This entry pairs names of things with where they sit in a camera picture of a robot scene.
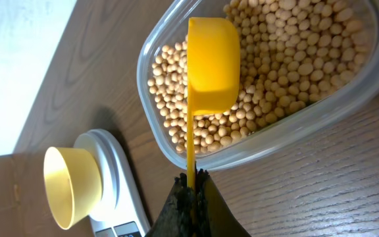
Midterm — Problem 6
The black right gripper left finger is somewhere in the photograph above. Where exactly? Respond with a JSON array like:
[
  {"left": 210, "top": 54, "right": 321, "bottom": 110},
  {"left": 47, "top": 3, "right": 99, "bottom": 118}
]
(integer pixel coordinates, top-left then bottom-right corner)
[{"left": 145, "top": 173, "right": 193, "bottom": 237}]

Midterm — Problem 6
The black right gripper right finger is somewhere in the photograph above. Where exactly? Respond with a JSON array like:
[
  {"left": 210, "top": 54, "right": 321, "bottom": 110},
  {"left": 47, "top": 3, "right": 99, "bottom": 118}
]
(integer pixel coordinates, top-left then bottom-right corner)
[{"left": 195, "top": 169, "right": 251, "bottom": 237}]

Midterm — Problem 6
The white kitchen scale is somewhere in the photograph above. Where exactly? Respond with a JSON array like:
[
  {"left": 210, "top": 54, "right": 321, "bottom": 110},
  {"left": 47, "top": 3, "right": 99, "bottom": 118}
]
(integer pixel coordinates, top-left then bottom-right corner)
[{"left": 74, "top": 129, "right": 151, "bottom": 237}]

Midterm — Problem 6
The yellow measuring scoop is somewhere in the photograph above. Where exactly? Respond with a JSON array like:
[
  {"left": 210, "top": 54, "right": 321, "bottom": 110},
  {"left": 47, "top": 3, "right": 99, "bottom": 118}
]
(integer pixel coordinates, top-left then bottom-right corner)
[{"left": 187, "top": 17, "right": 240, "bottom": 190}]

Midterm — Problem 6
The clear container of soybeans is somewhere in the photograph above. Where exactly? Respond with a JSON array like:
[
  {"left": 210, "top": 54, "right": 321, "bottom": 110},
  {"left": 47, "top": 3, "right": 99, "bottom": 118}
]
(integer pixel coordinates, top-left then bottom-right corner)
[{"left": 137, "top": 1, "right": 379, "bottom": 170}]

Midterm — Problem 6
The pale yellow bowl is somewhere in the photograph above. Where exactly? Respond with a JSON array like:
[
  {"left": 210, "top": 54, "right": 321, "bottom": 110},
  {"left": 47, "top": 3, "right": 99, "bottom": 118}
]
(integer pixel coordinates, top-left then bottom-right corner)
[{"left": 43, "top": 147, "right": 103, "bottom": 230}]

